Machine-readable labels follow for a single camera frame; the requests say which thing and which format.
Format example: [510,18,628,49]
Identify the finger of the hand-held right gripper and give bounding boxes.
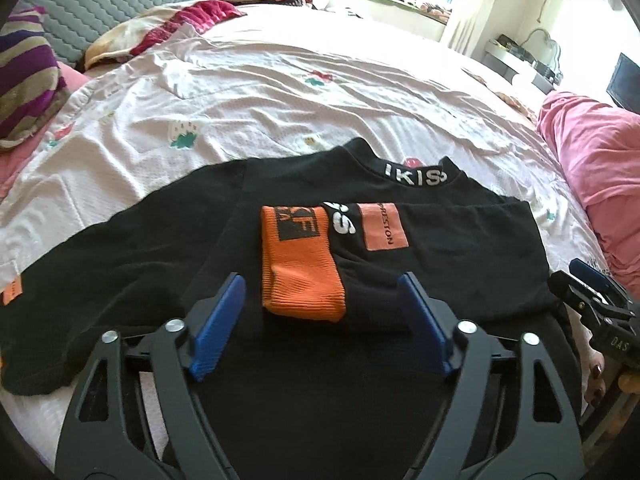
[547,271,608,328]
[570,258,632,306]

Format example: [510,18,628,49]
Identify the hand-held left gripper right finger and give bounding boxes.
[397,271,586,480]

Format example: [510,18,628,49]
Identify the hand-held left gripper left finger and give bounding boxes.
[55,271,247,480]

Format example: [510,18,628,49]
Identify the black sweatshirt with orange cuffs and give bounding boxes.
[0,137,583,480]

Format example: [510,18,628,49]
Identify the person's right hand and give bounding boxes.
[580,345,613,413]

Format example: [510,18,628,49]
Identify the pink quilt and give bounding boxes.
[537,91,640,286]

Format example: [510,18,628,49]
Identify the black monitor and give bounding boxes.
[606,52,640,111]

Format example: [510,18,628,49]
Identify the white desk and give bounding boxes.
[482,35,561,93]

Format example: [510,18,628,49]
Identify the pink pillow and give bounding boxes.
[0,62,96,201]

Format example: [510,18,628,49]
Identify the white curtain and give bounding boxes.
[440,0,521,58]

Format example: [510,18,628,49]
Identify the red and yellow blanket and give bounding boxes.
[82,0,248,71]

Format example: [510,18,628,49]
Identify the purple striped pillow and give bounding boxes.
[0,5,68,151]

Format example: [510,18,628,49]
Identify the cluttered window ledge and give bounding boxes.
[322,0,453,23]

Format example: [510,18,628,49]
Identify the grey quilted headboard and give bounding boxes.
[10,0,216,68]

